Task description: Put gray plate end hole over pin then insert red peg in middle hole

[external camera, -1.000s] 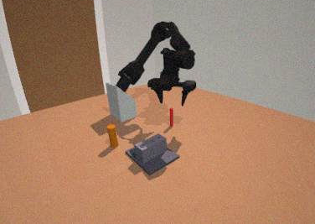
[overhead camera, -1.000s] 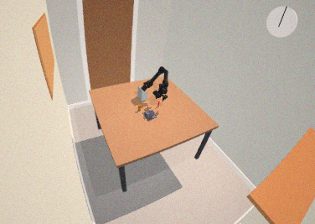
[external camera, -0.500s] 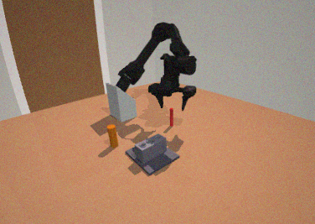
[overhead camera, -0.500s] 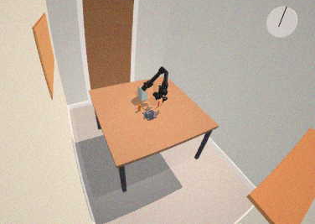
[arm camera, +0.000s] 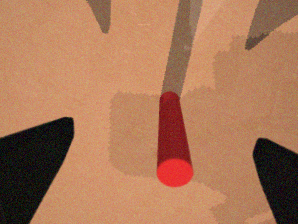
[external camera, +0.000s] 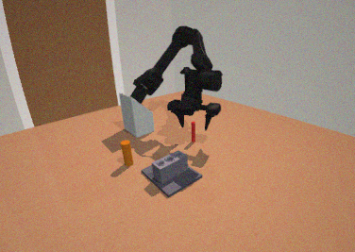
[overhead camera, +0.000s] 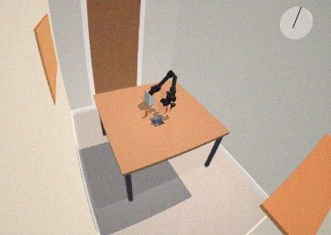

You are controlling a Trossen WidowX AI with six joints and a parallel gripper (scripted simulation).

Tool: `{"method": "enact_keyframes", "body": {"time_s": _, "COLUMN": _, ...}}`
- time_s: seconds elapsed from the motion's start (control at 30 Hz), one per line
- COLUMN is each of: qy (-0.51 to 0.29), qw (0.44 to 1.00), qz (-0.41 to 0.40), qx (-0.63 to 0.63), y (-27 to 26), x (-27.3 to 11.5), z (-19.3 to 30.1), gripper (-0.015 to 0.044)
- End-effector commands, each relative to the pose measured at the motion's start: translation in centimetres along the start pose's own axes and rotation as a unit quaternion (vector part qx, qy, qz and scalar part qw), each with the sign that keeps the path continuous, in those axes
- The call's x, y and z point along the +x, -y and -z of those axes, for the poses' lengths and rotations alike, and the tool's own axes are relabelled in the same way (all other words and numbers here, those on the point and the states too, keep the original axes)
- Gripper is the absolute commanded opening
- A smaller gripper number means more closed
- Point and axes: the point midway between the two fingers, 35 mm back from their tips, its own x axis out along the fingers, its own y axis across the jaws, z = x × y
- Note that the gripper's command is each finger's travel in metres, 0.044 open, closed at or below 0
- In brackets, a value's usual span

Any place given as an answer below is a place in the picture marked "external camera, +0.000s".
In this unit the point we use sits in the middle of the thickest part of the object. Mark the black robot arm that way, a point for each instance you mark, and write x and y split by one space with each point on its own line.
203 77

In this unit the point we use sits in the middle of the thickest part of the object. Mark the orange cylinder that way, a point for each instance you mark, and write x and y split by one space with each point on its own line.
127 152

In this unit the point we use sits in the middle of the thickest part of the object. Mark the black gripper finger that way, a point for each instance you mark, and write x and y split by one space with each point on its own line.
208 120
180 117

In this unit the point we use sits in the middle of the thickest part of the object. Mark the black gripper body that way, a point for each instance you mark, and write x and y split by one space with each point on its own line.
211 109

